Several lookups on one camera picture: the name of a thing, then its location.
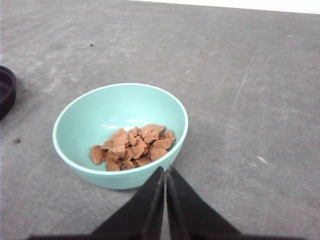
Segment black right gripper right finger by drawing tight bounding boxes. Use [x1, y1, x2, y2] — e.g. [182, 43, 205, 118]
[165, 166, 253, 240]

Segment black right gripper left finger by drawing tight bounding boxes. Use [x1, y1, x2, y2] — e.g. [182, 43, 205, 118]
[29, 167, 165, 240]

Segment pile of brown beef cubes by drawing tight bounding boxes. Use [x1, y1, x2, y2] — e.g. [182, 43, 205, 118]
[90, 124, 176, 171]

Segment teal ceramic bowl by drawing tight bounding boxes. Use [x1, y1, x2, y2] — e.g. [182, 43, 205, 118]
[52, 83, 189, 190]

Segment black frying pan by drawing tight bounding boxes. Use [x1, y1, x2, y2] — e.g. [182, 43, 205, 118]
[0, 65, 17, 120]

